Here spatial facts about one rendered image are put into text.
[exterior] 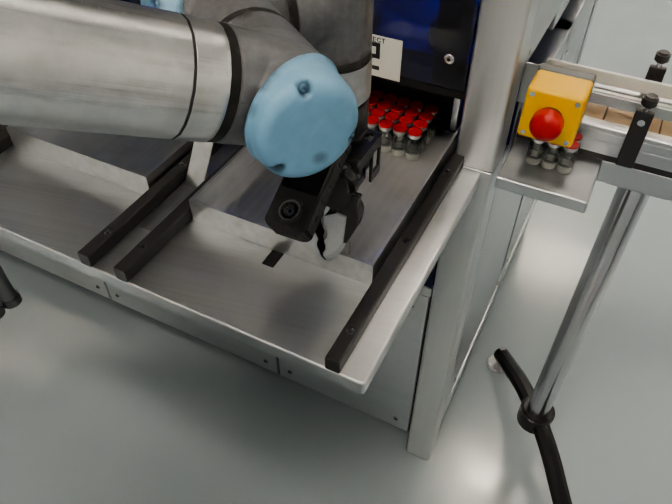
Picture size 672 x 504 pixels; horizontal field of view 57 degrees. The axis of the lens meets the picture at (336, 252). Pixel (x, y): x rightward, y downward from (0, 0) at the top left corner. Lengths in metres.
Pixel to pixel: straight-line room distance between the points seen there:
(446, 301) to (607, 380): 0.82
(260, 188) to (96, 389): 1.06
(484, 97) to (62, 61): 0.62
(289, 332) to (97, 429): 1.10
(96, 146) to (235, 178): 0.23
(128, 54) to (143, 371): 1.50
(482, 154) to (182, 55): 0.61
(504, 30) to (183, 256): 0.48
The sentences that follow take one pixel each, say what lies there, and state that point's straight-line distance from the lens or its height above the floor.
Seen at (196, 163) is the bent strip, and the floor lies 0.91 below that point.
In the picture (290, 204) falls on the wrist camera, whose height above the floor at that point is 1.05.
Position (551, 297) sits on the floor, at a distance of 2.00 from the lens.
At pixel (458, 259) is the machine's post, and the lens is 1.05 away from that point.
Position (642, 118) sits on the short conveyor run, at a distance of 0.95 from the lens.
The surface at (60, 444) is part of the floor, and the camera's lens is 1.76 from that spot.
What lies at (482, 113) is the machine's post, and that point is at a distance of 0.88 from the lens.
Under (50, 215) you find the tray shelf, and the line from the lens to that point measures 0.92.
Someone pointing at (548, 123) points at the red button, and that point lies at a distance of 0.82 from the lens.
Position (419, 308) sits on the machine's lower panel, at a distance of 1.17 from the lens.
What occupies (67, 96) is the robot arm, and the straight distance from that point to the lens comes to 0.36.
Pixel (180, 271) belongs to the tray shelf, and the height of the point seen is 0.88.
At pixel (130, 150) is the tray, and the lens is 0.99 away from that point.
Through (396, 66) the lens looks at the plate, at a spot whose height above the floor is 1.01.
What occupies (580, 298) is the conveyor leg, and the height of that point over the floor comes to 0.55.
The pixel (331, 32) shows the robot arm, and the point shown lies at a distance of 0.55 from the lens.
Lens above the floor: 1.44
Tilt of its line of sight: 45 degrees down
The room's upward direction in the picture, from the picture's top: straight up
